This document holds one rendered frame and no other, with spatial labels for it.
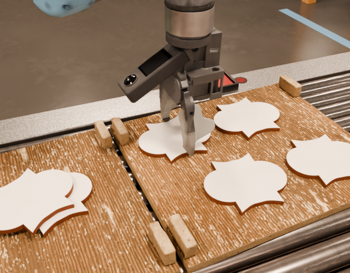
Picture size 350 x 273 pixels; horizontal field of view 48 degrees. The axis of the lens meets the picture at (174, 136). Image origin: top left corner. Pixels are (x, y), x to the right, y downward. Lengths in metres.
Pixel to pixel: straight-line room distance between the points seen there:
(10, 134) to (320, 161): 0.59
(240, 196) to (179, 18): 0.28
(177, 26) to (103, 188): 0.28
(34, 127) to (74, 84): 2.02
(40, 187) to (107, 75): 2.31
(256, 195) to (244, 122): 0.19
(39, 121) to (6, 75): 2.27
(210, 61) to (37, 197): 0.35
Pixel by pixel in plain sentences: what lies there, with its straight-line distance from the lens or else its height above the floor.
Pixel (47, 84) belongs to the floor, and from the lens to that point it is 2.91.
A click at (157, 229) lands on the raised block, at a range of 0.55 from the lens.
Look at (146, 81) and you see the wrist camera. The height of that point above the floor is 1.08.
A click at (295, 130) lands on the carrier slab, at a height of 0.94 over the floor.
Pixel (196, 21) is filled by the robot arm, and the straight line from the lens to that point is 0.59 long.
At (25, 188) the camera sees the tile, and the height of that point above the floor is 0.95.
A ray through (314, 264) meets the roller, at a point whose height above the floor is 0.92.
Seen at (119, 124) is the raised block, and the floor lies 0.96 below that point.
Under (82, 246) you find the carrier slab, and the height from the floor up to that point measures 0.94.
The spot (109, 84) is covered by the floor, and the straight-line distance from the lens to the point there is 2.81.
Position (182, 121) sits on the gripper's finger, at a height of 1.01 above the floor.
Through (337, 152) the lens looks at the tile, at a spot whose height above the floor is 0.95.
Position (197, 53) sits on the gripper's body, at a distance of 0.65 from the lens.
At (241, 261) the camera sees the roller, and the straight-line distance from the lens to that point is 0.59.
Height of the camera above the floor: 1.39
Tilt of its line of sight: 38 degrees down
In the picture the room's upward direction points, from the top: straight up
